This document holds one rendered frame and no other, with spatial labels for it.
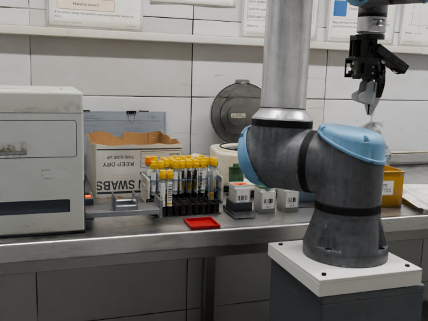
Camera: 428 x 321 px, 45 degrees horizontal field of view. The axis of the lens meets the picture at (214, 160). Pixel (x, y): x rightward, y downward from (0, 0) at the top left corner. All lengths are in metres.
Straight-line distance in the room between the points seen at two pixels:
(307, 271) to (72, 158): 0.53
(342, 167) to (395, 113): 1.31
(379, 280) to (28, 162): 0.70
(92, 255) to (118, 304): 0.82
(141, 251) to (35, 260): 0.21
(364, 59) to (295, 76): 0.48
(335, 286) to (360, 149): 0.23
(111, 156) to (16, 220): 0.38
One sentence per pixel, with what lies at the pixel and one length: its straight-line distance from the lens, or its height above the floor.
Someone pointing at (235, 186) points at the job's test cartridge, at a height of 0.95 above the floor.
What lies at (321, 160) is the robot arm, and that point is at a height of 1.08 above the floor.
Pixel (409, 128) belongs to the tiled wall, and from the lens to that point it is 2.24.
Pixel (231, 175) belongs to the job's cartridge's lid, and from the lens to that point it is 1.30.
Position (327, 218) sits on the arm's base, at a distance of 0.92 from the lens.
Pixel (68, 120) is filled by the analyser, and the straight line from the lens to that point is 1.10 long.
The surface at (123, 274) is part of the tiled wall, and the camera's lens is 1.89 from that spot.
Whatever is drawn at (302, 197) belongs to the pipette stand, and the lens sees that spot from 1.41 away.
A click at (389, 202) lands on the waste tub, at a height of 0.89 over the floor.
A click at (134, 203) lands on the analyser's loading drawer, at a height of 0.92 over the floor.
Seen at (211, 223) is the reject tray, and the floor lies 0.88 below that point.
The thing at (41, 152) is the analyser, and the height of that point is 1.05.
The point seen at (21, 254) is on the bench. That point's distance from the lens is 1.11.
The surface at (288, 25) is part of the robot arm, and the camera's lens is 0.97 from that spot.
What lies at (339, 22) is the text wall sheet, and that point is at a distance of 2.03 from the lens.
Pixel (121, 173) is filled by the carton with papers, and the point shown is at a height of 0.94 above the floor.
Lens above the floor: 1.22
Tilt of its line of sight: 10 degrees down
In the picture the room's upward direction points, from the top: 2 degrees clockwise
